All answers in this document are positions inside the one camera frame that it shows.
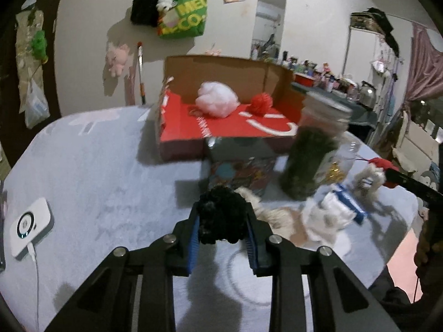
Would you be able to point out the metal kettle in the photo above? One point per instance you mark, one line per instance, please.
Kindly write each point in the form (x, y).
(367, 94)

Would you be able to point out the red pompom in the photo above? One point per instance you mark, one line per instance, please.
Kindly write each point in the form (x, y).
(261, 103)

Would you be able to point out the large white tissue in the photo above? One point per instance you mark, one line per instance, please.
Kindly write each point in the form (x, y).
(328, 216)

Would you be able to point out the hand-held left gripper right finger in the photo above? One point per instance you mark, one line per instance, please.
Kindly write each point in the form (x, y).
(252, 249)

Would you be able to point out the white power bank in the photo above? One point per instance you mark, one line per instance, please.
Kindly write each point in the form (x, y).
(31, 226)

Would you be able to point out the row of small figurines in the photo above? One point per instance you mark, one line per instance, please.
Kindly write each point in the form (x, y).
(325, 72)

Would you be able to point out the floral print tin box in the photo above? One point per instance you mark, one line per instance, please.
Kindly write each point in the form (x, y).
(238, 169)

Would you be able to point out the black bag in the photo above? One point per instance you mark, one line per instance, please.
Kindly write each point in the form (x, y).
(145, 5)

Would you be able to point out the clear plastic bag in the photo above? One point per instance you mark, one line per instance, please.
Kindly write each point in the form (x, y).
(36, 107)

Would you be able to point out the small jar of yellow capsules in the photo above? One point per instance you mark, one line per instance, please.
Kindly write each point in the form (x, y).
(341, 166)

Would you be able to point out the white fuzzy toy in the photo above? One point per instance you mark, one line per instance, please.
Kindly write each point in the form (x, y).
(368, 183)

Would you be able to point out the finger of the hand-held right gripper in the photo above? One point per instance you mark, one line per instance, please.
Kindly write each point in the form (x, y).
(415, 185)

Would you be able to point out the pink pig plush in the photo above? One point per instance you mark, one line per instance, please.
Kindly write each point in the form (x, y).
(117, 58)

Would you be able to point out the green plush toy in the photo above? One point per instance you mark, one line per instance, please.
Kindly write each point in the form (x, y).
(38, 45)

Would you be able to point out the red lined cardboard box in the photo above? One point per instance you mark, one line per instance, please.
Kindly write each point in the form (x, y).
(225, 72)

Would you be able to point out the white plush dog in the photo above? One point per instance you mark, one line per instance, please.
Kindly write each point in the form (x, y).
(165, 4)

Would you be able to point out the black pompom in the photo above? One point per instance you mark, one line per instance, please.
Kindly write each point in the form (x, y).
(223, 212)

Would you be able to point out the green tote bag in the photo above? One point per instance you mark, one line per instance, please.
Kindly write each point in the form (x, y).
(188, 17)

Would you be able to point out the large jar of green tea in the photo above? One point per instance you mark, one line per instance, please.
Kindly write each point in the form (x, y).
(309, 152)

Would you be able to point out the wall mirror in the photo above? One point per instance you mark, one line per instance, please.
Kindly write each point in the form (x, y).
(270, 24)

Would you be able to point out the blue and white packet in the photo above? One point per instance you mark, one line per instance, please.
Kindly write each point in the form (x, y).
(353, 204)

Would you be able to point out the pink curtain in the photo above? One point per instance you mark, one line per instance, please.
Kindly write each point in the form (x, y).
(424, 69)

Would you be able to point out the white cotton fluff ball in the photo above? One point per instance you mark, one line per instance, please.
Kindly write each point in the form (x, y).
(216, 98)

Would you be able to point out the dark cloth covered table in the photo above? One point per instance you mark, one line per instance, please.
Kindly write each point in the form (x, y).
(360, 114)

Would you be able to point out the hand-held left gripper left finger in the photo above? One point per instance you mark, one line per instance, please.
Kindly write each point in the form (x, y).
(193, 245)

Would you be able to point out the beige fluffy fabric piece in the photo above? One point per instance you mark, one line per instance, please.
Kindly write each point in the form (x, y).
(280, 218)

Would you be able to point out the red fuzzy piece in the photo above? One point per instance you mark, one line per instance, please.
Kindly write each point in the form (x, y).
(380, 163)

